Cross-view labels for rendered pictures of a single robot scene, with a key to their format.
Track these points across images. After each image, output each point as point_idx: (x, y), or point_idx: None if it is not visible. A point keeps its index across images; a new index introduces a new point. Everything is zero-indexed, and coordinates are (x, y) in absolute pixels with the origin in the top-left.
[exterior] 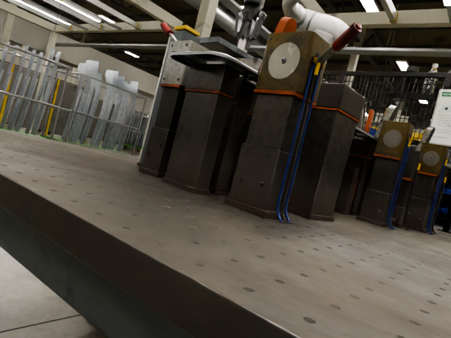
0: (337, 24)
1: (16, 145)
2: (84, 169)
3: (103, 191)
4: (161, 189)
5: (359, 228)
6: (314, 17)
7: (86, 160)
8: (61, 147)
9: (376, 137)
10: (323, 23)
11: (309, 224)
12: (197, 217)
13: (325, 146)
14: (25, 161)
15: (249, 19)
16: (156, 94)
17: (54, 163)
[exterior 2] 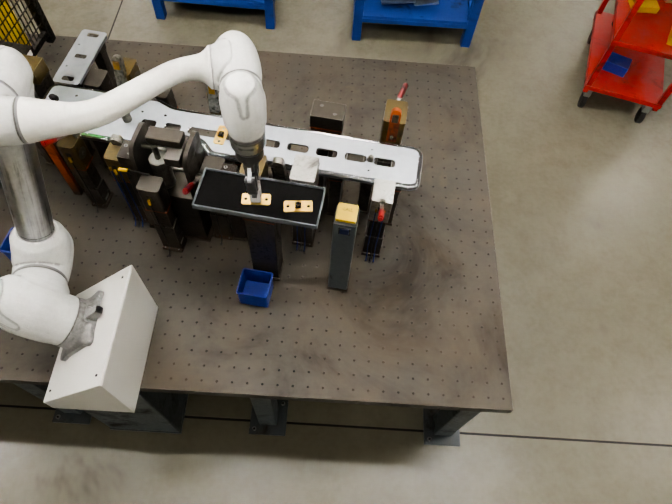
0: (24, 61)
1: (451, 293)
2: (440, 234)
3: (460, 193)
4: (416, 204)
5: (303, 146)
6: (15, 89)
7: (415, 269)
8: (396, 333)
9: (219, 110)
10: (26, 82)
11: (362, 156)
12: (441, 167)
13: (342, 134)
14: (470, 234)
15: (258, 165)
16: (351, 259)
17: (453, 241)
